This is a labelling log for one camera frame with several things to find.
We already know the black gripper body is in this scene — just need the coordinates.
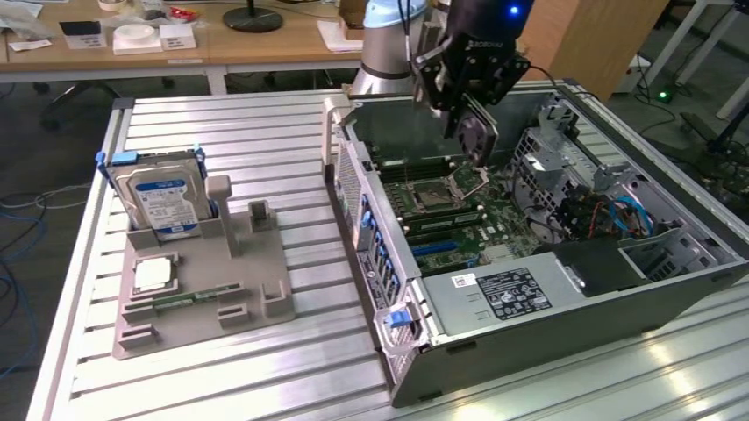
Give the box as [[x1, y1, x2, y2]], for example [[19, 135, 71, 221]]
[[442, 0, 537, 104]]

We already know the small graphics card with fan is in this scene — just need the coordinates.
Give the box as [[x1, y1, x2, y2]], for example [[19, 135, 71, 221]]
[[450, 101, 499, 168]]

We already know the wooden cabinet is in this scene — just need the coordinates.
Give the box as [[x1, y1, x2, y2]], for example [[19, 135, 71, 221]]
[[514, 0, 672, 100]]

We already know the gray card retention cover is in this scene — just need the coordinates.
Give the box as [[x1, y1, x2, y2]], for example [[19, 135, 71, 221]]
[[321, 96, 359, 170]]

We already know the white paper stack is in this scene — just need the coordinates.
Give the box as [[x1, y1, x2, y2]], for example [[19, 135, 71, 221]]
[[317, 19, 367, 54]]

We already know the metal disk bay cage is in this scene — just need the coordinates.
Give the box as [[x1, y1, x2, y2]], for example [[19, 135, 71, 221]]
[[506, 103, 640, 211]]

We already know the metal socket cover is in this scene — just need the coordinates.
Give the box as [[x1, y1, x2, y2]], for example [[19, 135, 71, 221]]
[[447, 161, 491, 201]]

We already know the CPU socket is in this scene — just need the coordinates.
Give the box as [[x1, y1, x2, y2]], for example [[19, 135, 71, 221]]
[[409, 178, 463, 211]]

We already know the wooden desk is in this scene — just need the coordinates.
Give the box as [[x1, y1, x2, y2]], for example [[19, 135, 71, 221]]
[[0, 0, 527, 96]]

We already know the black round lamp base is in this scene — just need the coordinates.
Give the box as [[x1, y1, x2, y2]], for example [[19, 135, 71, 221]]
[[222, 0, 286, 34]]

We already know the green motherboard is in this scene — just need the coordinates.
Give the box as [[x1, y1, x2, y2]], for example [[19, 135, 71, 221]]
[[374, 153, 564, 277]]

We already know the blue expansion slot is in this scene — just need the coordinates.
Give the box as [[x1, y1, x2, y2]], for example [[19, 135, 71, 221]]
[[411, 241, 459, 258]]

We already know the plain white box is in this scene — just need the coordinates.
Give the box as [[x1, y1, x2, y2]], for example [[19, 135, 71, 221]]
[[158, 24, 199, 52]]

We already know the black plastic shroud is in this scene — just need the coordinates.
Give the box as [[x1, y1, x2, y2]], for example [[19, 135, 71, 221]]
[[553, 239, 650, 299]]

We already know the white box with round dish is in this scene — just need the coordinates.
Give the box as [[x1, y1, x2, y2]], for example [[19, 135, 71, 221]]
[[111, 24, 164, 56]]

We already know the silver power supply with label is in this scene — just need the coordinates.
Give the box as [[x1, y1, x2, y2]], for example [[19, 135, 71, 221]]
[[422, 253, 590, 347]]

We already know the hard disk in blue carrier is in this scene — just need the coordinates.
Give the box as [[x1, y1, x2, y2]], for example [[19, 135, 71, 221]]
[[96, 144, 222, 242]]

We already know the dark open PC case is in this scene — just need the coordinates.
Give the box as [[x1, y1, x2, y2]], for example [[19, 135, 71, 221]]
[[321, 78, 749, 409]]

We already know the white box with black top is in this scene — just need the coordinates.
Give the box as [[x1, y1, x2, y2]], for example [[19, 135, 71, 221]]
[[58, 20, 110, 50]]

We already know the black chair base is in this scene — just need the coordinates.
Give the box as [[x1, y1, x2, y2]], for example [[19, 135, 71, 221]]
[[34, 78, 122, 129]]

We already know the silver CPU chip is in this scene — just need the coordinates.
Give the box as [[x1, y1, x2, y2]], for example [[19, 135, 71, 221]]
[[132, 258, 176, 293]]

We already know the green RAM stick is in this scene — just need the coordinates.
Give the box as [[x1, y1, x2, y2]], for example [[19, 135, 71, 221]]
[[152, 287, 227, 310]]

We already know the gray parts rack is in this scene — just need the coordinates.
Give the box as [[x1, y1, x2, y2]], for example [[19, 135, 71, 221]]
[[110, 174, 298, 361]]

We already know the clear plastic bag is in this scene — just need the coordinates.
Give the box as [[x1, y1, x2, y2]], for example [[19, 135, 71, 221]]
[[0, 0, 60, 40]]

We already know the black cable behind case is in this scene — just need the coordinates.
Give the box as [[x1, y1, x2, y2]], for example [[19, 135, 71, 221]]
[[527, 63, 561, 88]]

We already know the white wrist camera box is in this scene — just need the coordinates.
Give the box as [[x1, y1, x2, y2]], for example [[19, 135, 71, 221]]
[[418, 19, 450, 61]]

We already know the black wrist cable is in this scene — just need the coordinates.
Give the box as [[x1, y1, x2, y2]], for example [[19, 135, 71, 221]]
[[395, 0, 413, 45]]

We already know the white table frame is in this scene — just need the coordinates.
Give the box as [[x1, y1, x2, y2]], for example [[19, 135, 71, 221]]
[[640, 0, 749, 119]]

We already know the blue wire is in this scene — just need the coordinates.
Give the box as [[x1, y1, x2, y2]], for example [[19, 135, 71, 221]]
[[612, 196, 656, 240]]

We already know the white floor cable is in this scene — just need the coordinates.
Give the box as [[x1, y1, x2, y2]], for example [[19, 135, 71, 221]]
[[0, 183, 92, 211]]

